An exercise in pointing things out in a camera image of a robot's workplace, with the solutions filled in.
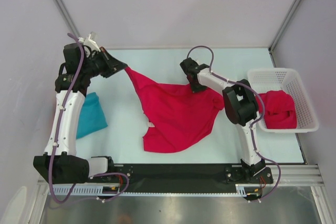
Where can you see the white slotted cable duct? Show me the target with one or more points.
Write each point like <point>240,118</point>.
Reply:
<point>107,191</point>

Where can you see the aluminium frame rail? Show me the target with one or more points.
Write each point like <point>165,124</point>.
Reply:
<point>300,175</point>

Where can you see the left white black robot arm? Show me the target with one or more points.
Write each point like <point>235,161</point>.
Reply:
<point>59,163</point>

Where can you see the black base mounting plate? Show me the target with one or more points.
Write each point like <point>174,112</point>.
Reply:
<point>189,178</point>

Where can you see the white plastic perforated basket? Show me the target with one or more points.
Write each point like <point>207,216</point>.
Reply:
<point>288,80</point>

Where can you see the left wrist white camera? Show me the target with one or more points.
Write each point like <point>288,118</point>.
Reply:
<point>90,42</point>

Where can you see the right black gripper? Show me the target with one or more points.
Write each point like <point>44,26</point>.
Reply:
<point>196,89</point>

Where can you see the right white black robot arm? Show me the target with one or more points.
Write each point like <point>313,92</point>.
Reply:
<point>241,108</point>

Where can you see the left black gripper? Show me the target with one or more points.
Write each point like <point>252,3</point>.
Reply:
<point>115,64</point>

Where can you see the red t shirt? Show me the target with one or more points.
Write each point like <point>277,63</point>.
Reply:
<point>177,117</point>
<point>280,111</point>

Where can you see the folded teal t shirt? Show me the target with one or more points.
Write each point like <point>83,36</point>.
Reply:
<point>91,118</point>

